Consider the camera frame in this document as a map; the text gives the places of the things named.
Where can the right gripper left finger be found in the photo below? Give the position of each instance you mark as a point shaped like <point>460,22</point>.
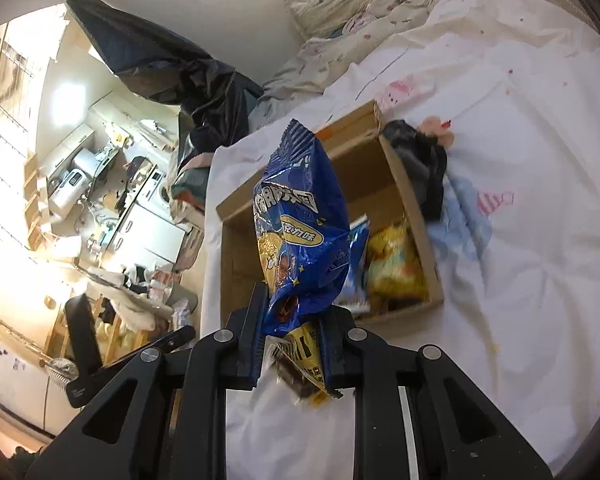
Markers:
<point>163,415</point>

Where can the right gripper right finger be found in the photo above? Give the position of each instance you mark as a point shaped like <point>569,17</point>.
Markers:
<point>417,412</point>

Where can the light blue snack bag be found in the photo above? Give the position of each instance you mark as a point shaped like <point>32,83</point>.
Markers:
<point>353,295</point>

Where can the dark brown snack packet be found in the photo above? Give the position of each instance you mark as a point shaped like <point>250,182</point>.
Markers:
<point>296,358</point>

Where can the yellow snack bag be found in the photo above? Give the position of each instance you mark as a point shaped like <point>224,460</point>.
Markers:
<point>394,271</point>

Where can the dark blue chip bag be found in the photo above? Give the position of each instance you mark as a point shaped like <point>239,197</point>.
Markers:
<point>302,228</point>

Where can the white kitchen cabinet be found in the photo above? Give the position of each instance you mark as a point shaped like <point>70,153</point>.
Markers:
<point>143,238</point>

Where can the white printed bed sheet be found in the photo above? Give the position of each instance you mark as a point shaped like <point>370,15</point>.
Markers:
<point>518,245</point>

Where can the brown cardboard box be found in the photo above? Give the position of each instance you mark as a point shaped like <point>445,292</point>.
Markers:
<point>373,181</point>

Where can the black cloth item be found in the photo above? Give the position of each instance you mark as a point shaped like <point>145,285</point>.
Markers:
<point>424,161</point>

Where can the black plastic bag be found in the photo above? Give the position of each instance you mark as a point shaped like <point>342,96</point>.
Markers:
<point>161,66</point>

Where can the grey floral duvet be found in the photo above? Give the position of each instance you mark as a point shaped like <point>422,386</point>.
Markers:
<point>320,62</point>

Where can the beige pillow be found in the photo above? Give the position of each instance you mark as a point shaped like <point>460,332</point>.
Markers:
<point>319,18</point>

